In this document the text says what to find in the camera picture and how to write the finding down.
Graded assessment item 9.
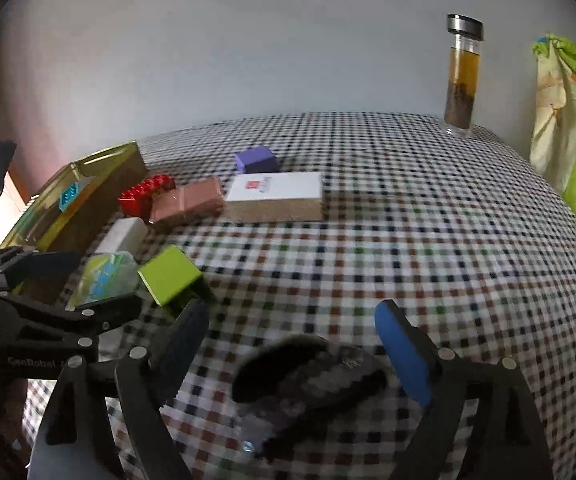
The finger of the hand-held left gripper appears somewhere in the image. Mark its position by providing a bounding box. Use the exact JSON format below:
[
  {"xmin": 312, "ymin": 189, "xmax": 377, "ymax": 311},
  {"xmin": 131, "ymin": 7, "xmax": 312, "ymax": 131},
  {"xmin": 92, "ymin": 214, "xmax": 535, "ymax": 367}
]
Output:
[
  {"xmin": 0, "ymin": 292, "xmax": 144, "ymax": 347},
  {"xmin": 0, "ymin": 247, "xmax": 83, "ymax": 286}
]

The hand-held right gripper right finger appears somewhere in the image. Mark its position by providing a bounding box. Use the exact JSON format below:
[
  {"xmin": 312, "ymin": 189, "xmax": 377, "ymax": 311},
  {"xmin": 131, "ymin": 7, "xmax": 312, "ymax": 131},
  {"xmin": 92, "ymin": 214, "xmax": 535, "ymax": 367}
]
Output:
[{"xmin": 374, "ymin": 300, "xmax": 554, "ymax": 480}]

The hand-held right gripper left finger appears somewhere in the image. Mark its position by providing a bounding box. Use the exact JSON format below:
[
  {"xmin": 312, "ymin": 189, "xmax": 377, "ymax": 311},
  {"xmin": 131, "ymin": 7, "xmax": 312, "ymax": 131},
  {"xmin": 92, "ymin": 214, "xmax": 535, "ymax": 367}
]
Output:
[{"xmin": 28, "ymin": 299, "xmax": 211, "ymax": 480}]

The green and white packet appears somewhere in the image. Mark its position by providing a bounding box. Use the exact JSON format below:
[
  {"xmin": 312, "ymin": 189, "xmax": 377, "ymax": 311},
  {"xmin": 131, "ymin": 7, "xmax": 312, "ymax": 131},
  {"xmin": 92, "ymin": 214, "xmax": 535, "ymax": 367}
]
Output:
[{"xmin": 65, "ymin": 251, "xmax": 141, "ymax": 311}]

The lime green block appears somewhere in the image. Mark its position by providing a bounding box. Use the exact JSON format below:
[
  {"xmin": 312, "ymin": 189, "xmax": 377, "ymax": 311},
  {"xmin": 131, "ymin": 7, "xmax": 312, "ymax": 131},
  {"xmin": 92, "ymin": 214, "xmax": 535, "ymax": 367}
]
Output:
[{"xmin": 138, "ymin": 245, "xmax": 204, "ymax": 307}]

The black comb brush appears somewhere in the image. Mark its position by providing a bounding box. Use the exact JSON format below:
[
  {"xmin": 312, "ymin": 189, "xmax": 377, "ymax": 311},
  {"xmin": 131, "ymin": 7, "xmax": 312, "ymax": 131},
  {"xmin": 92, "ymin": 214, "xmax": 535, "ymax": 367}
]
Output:
[{"xmin": 230, "ymin": 335, "xmax": 389, "ymax": 463}]

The gold metal tin box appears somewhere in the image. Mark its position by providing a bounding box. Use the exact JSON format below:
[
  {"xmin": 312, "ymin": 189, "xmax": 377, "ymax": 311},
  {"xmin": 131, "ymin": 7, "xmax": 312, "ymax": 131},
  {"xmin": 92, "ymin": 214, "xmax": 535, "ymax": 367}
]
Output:
[{"xmin": 0, "ymin": 141, "xmax": 149, "ymax": 306}]

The red building block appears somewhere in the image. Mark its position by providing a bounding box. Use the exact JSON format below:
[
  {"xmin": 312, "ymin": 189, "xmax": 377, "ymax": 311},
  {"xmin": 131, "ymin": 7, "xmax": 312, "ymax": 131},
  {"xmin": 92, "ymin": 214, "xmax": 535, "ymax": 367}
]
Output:
[{"xmin": 118, "ymin": 174, "xmax": 178, "ymax": 218}]

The white box with red label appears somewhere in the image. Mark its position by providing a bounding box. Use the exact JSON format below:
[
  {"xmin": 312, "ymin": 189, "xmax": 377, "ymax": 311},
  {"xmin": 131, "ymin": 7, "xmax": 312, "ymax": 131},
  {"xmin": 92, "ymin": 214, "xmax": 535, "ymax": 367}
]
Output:
[{"xmin": 224, "ymin": 171, "xmax": 325, "ymax": 222}]

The wooden chair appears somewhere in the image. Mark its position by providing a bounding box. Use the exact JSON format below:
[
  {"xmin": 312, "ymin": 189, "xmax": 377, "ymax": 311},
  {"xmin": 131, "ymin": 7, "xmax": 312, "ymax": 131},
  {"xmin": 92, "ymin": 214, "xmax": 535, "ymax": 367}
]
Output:
[{"xmin": 7, "ymin": 157, "xmax": 36, "ymax": 201}]

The white rectangular block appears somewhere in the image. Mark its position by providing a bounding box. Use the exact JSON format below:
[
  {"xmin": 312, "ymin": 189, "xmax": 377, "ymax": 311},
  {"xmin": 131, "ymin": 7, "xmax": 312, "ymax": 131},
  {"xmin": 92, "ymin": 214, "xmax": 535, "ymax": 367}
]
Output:
[{"xmin": 93, "ymin": 216, "xmax": 148, "ymax": 256}]

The checkered tablecloth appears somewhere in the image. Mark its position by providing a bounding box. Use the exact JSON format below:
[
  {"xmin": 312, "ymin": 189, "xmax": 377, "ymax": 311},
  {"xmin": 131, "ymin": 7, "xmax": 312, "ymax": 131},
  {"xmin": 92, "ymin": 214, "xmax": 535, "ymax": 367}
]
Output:
[{"xmin": 18, "ymin": 111, "xmax": 576, "ymax": 480}]

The brown flat box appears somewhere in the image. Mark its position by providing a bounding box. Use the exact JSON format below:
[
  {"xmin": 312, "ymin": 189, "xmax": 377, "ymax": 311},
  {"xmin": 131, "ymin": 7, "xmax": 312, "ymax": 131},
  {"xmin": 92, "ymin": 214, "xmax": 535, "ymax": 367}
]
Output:
[{"xmin": 149, "ymin": 176, "xmax": 226, "ymax": 233}]

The purple cube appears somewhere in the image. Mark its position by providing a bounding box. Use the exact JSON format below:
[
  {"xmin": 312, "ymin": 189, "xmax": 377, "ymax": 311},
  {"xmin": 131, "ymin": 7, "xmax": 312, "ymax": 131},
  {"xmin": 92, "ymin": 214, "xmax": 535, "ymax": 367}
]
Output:
[{"xmin": 234, "ymin": 146, "xmax": 276, "ymax": 175}]

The glass tea bottle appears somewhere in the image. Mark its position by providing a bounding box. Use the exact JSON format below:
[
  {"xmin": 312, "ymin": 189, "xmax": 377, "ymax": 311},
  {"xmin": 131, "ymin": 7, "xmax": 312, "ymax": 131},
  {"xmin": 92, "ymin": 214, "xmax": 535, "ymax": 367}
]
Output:
[{"xmin": 443, "ymin": 14, "xmax": 484, "ymax": 137}]

